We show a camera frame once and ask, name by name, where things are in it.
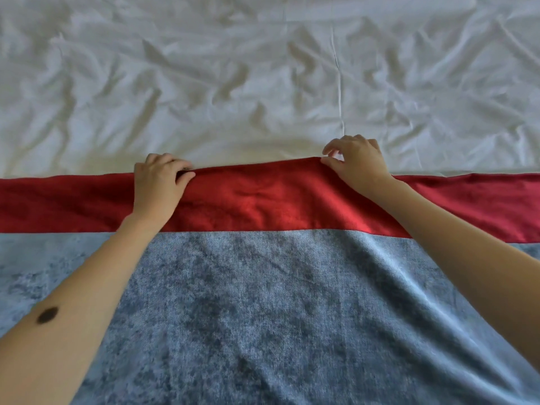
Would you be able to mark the person's right hand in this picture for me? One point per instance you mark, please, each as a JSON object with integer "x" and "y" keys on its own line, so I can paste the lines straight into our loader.
{"x": 365, "y": 164}

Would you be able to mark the person's left hand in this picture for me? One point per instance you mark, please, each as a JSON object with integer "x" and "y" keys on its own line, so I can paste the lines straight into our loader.
{"x": 155, "y": 189}

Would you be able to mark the person's right thumb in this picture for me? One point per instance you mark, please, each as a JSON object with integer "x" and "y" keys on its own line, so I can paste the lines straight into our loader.
{"x": 335, "y": 165}

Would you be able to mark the person's left thumb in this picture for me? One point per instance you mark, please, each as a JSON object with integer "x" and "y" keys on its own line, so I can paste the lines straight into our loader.
{"x": 185, "y": 181}

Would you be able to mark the red and blue-grey fabric cover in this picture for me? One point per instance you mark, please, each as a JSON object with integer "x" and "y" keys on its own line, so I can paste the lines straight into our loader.
{"x": 270, "y": 291}

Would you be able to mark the person's right forearm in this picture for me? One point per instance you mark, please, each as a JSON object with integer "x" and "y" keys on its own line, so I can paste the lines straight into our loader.
{"x": 464, "y": 257}

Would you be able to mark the person's left forearm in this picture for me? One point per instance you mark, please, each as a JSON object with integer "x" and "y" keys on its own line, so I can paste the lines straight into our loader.
{"x": 80, "y": 303}

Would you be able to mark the white wrinkled bed sheet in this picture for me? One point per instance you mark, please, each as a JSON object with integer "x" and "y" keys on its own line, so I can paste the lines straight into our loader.
{"x": 253, "y": 80}

